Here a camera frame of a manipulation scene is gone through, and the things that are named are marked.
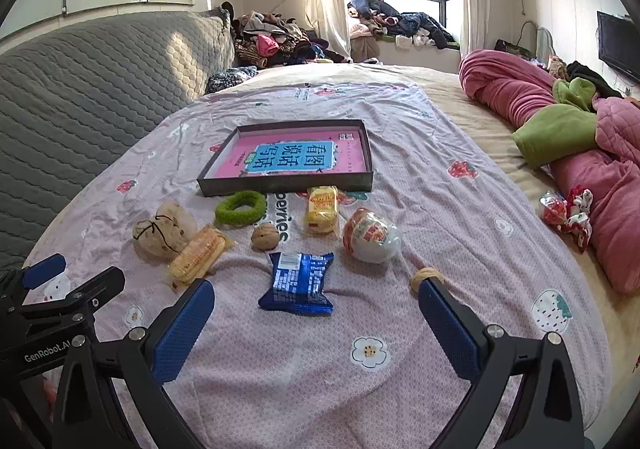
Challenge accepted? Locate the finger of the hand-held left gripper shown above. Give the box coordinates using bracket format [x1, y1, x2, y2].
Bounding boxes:
[10, 266, 126, 330]
[0, 253, 67, 302]

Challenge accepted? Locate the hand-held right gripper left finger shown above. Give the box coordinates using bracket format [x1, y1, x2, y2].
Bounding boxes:
[50, 279, 216, 449]

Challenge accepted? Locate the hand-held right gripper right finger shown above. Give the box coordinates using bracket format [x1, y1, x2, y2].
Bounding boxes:
[417, 276, 586, 449]

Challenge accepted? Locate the walnut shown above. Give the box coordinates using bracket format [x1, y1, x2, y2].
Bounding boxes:
[250, 223, 280, 251]
[410, 267, 445, 297]

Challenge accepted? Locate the orange cracker packet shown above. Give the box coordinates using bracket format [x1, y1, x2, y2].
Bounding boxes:
[167, 224, 236, 287]

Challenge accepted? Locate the beige mesh drawstring pouch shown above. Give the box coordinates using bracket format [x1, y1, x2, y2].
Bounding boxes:
[132, 201, 198, 260]

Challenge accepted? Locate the red white egg-shaped package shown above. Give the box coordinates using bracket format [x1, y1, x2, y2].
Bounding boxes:
[341, 207, 403, 264]

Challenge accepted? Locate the blue snack packet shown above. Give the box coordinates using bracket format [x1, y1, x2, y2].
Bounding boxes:
[258, 251, 335, 315]

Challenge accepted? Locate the green fuzzy ring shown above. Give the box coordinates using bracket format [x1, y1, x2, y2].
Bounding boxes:
[215, 190, 268, 228]

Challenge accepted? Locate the yellow rice cracker packet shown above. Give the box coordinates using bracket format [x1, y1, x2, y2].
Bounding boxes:
[305, 185, 341, 235]

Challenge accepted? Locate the shallow dark cardboard box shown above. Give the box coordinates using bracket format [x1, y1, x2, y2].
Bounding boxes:
[196, 119, 375, 198]

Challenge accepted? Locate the pink strawberry print bed sheet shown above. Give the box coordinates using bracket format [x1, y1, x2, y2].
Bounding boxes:
[22, 79, 613, 449]

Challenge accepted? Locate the red white patterned bow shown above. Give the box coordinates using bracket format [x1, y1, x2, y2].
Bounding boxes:
[539, 185, 594, 250]

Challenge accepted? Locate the grey quilted headboard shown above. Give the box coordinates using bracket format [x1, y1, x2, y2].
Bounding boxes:
[0, 9, 236, 275]

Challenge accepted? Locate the pink book with blue label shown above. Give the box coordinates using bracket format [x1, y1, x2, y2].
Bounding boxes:
[212, 126, 368, 177]

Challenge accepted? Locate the green fleece cloth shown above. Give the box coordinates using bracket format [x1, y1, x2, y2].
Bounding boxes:
[512, 77, 613, 168]

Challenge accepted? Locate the dark patterned cloth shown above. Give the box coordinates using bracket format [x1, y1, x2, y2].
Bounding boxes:
[206, 66, 258, 94]

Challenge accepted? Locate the pink quilt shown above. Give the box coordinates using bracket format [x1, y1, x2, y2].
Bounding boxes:
[459, 49, 640, 295]

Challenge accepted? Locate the black bag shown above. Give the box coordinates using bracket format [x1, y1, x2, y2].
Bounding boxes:
[495, 39, 533, 58]

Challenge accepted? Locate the black cloth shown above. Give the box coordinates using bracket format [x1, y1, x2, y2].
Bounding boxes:
[567, 60, 623, 100]

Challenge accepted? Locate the pile of mixed clothes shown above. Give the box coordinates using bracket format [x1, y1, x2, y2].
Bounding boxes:
[220, 1, 351, 70]

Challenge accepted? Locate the small standing mirror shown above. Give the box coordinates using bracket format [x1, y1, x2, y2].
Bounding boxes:
[517, 20, 556, 60]

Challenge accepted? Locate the pile of dark clothes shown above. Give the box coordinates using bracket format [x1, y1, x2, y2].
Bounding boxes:
[346, 0, 456, 50]

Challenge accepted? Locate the black television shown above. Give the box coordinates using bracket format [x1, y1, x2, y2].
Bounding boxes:
[596, 11, 640, 84]

